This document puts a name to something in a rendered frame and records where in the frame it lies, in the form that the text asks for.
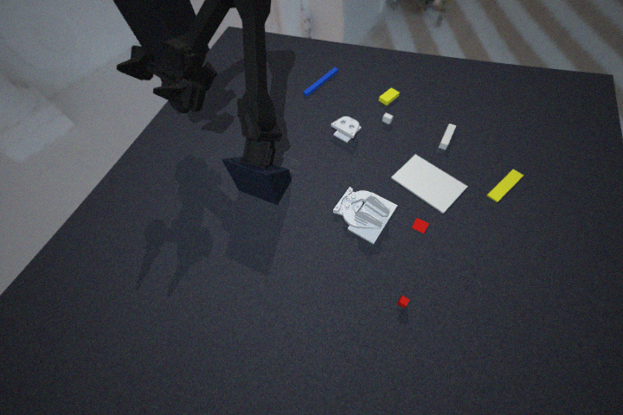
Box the blue rectangular bar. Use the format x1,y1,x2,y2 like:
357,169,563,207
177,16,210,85
304,68,338,96

